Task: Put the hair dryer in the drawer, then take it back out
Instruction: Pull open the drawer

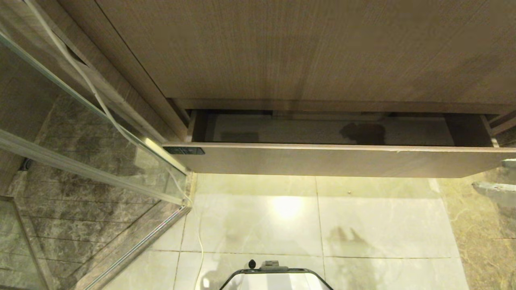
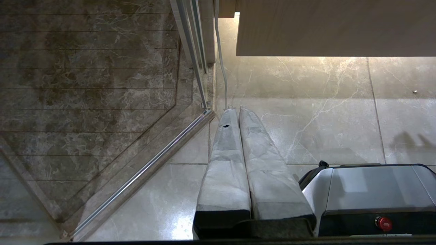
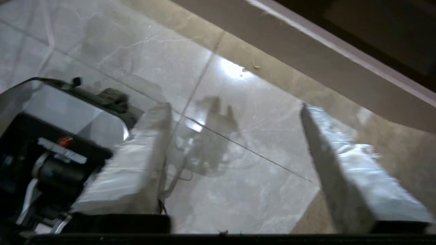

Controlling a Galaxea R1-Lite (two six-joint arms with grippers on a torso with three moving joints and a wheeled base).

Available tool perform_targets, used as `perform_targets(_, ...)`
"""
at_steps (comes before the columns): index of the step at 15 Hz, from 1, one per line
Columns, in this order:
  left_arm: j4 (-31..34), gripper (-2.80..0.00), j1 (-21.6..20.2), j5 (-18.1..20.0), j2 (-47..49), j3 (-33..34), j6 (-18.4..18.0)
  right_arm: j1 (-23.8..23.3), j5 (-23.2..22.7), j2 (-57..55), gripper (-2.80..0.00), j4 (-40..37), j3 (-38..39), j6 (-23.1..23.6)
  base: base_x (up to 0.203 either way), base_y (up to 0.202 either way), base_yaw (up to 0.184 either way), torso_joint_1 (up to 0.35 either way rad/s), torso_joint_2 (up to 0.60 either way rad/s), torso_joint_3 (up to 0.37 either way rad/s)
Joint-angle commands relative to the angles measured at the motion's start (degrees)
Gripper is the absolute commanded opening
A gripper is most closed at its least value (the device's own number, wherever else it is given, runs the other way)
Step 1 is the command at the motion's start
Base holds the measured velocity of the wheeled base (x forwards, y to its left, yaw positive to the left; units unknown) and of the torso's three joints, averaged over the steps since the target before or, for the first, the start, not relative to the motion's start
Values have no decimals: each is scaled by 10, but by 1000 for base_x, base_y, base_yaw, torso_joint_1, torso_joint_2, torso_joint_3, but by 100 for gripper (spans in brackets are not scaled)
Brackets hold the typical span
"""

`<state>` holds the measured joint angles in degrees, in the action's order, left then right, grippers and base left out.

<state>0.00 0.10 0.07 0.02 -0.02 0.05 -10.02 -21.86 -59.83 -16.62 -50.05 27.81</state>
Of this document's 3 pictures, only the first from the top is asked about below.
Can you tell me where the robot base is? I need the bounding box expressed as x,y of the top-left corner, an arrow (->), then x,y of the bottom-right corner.
219,260 -> 334,290

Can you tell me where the open wooden drawer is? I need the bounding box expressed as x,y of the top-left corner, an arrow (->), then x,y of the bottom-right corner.
162,110 -> 516,178

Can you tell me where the wooden vanity cabinet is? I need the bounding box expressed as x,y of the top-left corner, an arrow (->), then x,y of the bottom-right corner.
36,0 -> 516,142

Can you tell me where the glass shower door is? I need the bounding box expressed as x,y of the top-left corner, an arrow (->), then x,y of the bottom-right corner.
0,0 -> 193,290

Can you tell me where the white cable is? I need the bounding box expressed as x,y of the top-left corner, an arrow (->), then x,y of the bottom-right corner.
25,0 -> 204,280

